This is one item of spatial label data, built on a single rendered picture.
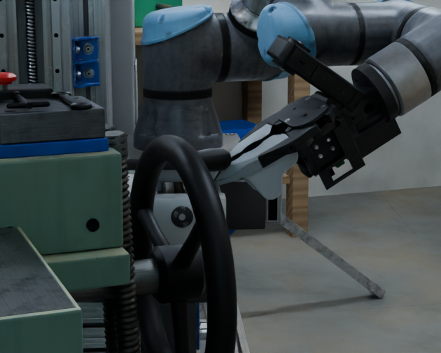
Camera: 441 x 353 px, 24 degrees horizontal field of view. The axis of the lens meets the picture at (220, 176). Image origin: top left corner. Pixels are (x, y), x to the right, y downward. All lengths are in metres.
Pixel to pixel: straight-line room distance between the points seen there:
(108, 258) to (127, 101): 1.19
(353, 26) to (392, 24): 0.05
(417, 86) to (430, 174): 4.01
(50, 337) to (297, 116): 0.49
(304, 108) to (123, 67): 1.01
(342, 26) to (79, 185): 0.41
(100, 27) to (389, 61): 0.81
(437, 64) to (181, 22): 0.61
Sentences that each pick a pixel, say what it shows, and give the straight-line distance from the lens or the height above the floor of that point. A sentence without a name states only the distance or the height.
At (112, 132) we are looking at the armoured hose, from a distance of 0.97.
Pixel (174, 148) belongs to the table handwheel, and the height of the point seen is 0.95.
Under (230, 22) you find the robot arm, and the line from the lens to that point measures 1.69.
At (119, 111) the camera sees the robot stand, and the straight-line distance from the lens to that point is 2.10.
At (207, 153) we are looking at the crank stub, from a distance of 1.07.
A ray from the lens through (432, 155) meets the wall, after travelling 5.12.
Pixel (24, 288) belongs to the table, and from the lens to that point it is 0.76.
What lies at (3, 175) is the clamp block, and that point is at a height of 0.95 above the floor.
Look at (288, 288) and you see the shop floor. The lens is 3.55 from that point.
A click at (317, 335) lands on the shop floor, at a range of 3.14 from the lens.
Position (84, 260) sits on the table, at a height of 0.87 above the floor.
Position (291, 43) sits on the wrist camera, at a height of 1.05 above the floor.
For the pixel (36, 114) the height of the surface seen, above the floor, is 1.00.
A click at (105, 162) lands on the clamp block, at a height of 0.95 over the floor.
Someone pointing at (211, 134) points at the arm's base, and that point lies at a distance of 1.69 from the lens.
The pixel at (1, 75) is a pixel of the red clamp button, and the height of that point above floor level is 1.02.
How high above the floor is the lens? 1.14
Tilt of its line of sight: 12 degrees down
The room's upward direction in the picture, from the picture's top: straight up
